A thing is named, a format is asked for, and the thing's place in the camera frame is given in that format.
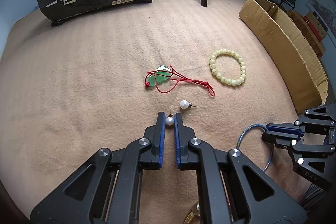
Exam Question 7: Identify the green pendant red cord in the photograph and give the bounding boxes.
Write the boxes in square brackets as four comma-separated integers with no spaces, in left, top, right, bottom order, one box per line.
[144,63,216,98]

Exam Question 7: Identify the cardboard box tray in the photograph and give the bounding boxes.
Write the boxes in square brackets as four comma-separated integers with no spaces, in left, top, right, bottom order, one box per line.
[239,0,328,113]

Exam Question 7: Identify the white pearl earring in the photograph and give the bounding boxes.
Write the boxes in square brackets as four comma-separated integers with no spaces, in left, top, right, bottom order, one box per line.
[165,108,174,127]
[179,100,197,110]

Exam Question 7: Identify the blue thin bangle ring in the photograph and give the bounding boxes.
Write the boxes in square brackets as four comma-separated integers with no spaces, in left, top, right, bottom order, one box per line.
[235,123,275,172]

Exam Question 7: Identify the landscape wall painting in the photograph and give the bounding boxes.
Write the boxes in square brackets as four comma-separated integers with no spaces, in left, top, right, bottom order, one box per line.
[307,0,335,37]

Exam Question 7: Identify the yellow-green bead bracelet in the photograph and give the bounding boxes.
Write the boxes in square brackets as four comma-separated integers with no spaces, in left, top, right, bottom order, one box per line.
[209,48,247,87]

